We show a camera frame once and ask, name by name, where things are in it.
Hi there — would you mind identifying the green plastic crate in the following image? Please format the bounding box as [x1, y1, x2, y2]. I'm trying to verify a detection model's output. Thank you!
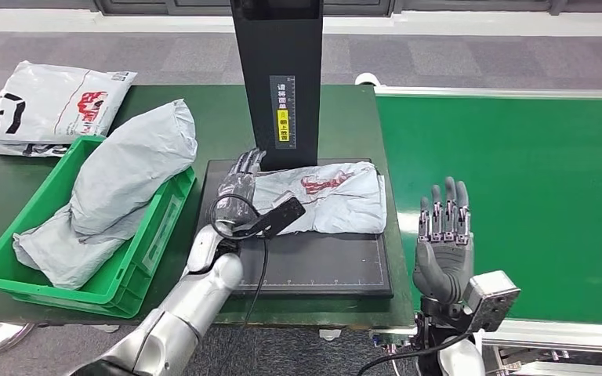
[0, 136, 197, 319]

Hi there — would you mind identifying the grey mailer bag red print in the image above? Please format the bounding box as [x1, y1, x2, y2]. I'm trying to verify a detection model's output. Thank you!
[13, 202, 149, 291]
[70, 99, 198, 237]
[252, 161, 388, 236]

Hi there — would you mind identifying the white mailer bag black-red print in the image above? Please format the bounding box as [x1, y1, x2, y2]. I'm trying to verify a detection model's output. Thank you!
[0, 61, 137, 145]

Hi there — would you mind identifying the small blue circuit board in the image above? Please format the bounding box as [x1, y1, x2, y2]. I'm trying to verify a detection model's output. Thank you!
[371, 331, 417, 349]

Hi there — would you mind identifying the green conveyor belt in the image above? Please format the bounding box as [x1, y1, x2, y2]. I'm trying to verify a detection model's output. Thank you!
[375, 96, 602, 327]

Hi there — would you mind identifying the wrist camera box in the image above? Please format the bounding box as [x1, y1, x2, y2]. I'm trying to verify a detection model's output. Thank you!
[462, 270, 522, 333]
[238, 192, 307, 240]

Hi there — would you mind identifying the black inbound scanner machine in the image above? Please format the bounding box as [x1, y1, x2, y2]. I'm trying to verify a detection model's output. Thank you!
[194, 0, 394, 299]

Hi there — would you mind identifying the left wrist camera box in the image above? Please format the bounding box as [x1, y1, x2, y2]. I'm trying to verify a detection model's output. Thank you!
[238, 192, 307, 240]

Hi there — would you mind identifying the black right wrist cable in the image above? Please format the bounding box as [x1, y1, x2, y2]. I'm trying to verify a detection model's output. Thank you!
[355, 331, 473, 376]

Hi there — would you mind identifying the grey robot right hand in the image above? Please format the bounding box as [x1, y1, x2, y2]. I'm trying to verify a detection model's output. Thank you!
[413, 176, 474, 306]

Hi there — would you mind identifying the black yellow ruler label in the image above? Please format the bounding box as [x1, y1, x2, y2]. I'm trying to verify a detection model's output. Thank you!
[270, 75, 297, 150]

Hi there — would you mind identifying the white mailer bag black print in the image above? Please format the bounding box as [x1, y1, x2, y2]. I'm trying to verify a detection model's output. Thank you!
[0, 143, 74, 158]

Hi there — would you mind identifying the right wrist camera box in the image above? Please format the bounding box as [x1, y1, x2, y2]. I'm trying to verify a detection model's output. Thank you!
[462, 270, 522, 333]

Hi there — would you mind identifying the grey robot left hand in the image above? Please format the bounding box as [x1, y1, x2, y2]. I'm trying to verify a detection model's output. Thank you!
[216, 149, 267, 232]

